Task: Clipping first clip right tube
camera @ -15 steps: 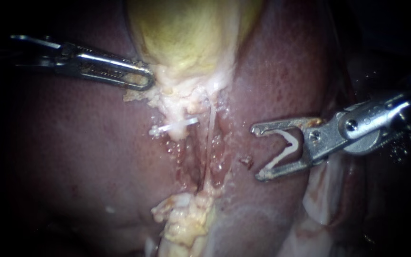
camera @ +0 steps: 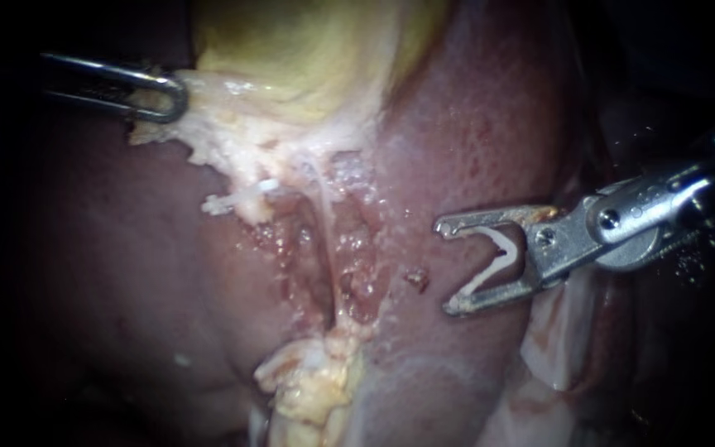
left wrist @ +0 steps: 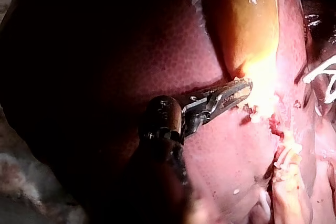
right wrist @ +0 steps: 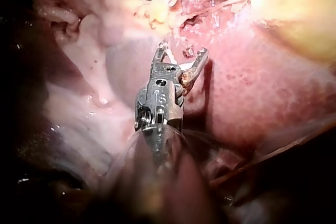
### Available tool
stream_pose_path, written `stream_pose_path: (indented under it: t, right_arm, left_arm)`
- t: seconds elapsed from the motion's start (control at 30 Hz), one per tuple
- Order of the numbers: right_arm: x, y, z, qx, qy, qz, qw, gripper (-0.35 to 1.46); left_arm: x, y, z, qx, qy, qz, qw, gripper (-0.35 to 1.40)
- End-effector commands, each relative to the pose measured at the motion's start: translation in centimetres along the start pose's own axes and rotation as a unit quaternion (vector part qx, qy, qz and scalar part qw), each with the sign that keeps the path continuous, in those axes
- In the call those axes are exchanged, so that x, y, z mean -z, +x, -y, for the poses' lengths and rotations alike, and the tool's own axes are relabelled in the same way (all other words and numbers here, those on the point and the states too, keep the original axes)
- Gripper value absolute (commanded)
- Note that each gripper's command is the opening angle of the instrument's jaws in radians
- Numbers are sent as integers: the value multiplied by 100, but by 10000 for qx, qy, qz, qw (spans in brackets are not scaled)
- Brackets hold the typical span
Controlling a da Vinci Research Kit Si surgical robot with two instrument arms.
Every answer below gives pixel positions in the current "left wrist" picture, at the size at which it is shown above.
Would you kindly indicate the right arm instrument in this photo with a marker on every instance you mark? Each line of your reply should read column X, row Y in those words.
column 319, row 22

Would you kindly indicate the left arm instrument jaw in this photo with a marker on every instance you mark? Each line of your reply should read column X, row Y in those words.
column 236, row 85
column 233, row 101

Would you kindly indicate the left arm instrument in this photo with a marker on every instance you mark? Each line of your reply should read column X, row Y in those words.
column 168, row 113

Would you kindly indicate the white clip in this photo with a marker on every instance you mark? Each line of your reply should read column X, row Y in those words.
column 319, row 73

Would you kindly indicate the gallbladder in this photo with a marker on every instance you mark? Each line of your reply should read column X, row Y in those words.
column 244, row 30

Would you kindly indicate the dark left arm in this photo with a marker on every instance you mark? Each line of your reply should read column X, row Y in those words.
column 162, row 182

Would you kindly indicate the dark red liver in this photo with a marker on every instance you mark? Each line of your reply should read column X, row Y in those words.
column 170, row 58

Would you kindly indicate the pale fatty tissue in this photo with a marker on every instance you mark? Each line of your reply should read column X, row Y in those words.
column 302, row 182

